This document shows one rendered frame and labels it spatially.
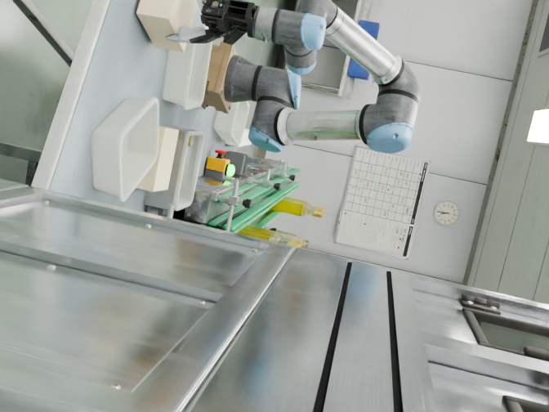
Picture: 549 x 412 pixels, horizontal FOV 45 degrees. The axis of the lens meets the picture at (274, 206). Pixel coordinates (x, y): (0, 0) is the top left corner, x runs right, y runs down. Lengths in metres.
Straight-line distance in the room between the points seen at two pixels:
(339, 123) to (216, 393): 1.44
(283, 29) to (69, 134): 0.51
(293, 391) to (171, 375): 0.10
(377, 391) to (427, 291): 0.51
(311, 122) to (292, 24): 0.52
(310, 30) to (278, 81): 0.62
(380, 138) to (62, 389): 1.42
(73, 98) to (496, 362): 0.93
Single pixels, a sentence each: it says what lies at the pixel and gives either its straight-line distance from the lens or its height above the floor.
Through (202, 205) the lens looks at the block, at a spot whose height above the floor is 0.87.
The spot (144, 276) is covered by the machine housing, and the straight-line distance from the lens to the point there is 0.80.
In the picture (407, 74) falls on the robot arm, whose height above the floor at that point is 1.38.
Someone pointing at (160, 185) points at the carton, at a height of 0.83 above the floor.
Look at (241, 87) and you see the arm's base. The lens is 2.11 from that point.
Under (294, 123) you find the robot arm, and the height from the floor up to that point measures 1.09.
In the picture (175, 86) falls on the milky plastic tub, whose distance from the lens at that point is 1.81.
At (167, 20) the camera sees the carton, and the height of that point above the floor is 0.83.
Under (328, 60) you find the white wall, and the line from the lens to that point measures 7.98.
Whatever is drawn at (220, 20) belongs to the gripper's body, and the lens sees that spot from 1.51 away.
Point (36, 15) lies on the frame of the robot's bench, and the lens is 2.32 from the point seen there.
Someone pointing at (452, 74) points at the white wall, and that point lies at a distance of 7.98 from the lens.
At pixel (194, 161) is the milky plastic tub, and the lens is 1.98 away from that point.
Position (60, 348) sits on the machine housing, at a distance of 0.59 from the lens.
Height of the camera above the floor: 1.33
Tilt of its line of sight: 7 degrees down
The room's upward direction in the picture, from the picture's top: 103 degrees clockwise
